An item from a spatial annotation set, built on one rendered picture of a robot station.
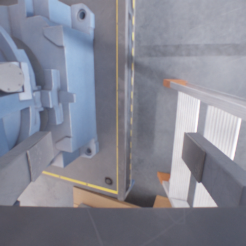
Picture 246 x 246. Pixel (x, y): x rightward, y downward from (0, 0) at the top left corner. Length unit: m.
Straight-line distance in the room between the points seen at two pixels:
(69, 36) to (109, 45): 0.14
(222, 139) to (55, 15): 0.59
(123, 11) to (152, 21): 0.36
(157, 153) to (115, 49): 0.63
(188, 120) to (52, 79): 0.51
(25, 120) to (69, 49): 0.23
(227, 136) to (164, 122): 0.48
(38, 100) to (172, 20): 0.71
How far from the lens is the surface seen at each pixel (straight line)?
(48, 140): 0.16
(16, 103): 0.40
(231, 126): 0.52
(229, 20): 0.94
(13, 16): 0.73
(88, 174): 0.80
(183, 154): 0.17
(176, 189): 0.86
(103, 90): 0.64
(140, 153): 1.05
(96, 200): 1.15
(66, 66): 0.52
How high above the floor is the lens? 0.91
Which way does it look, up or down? 63 degrees down
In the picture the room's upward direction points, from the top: 126 degrees counter-clockwise
